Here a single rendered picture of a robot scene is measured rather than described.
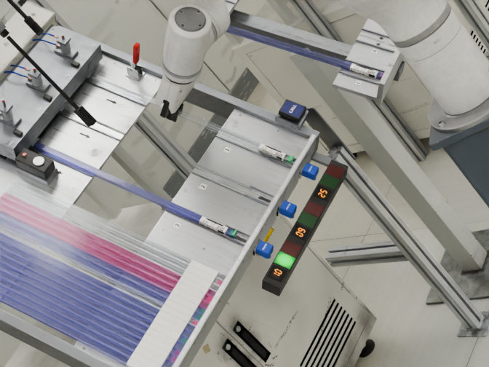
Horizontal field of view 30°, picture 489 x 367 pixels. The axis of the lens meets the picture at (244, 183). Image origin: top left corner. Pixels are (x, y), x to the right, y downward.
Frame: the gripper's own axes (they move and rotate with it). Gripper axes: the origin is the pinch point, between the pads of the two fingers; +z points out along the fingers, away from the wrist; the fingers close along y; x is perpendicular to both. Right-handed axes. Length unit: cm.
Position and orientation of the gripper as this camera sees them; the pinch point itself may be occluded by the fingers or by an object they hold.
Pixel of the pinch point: (173, 109)
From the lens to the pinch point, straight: 204.9
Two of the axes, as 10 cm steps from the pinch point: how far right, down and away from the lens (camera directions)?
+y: -4.6, 7.3, -5.1
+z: -1.7, 4.9, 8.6
